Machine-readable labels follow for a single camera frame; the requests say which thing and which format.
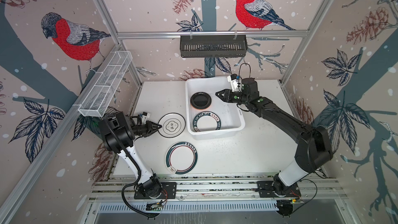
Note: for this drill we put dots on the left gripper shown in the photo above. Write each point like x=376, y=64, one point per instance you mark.
x=148, y=128

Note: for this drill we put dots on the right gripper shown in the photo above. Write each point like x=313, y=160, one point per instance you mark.
x=228, y=93

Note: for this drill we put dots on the white plate black line pattern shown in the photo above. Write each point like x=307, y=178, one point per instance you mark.
x=173, y=124

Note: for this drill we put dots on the white plate dark lettered rim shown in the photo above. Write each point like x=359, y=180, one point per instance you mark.
x=206, y=121

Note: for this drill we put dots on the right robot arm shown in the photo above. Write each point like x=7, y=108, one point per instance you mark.
x=314, y=147

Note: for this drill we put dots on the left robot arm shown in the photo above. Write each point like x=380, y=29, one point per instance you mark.
x=119, y=132

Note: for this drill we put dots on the white plastic bin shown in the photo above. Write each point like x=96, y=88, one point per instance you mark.
x=232, y=120

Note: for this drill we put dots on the white plate green red rim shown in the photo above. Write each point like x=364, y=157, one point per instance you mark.
x=181, y=158

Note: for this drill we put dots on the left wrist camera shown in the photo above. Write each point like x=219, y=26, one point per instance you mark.
x=144, y=116

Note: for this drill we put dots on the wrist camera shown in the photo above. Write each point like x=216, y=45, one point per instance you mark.
x=234, y=81
x=144, y=116

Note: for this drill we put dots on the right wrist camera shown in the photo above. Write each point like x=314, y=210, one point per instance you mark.
x=234, y=81

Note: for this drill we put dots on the black wall basket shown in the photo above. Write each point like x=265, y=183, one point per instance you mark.
x=213, y=46

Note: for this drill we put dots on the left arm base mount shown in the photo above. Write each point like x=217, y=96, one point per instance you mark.
x=165, y=191

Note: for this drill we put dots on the white wire mesh basket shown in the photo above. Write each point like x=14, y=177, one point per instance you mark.
x=100, y=95

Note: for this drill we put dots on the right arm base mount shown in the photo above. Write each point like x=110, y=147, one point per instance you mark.
x=271, y=189

